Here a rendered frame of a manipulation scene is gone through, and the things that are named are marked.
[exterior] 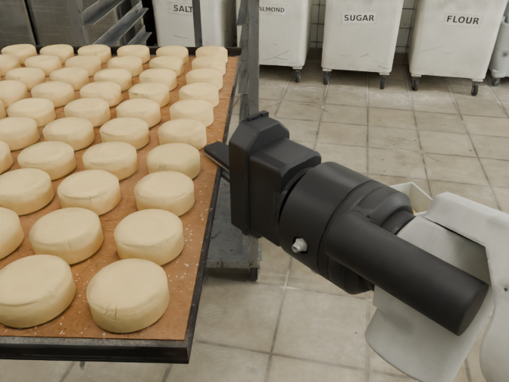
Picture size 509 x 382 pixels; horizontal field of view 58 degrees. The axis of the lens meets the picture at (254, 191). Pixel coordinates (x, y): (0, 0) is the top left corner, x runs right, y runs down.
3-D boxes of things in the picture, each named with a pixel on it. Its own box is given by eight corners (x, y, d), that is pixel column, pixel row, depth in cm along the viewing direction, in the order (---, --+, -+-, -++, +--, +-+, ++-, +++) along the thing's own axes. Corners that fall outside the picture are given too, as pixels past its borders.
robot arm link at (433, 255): (395, 188, 40) (534, 251, 33) (341, 296, 41) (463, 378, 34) (336, 159, 31) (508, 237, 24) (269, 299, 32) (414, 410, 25)
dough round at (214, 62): (221, 67, 71) (220, 54, 70) (229, 77, 67) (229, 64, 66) (189, 70, 70) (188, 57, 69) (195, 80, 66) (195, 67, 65)
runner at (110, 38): (100, 60, 122) (98, 48, 120) (89, 60, 122) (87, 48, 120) (148, 8, 175) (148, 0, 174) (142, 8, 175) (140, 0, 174)
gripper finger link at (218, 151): (223, 145, 49) (263, 167, 45) (198, 155, 47) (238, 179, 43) (222, 132, 48) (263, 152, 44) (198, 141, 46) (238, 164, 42)
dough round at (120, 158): (145, 158, 47) (142, 140, 46) (130, 184, 42) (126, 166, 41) (96, 157, 47) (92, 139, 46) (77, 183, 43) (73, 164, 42)
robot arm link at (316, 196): (282, 208, 50) (374, 263, 43) (213, 248, 45) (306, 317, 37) (286, 100, 43) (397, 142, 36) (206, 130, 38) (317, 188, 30)
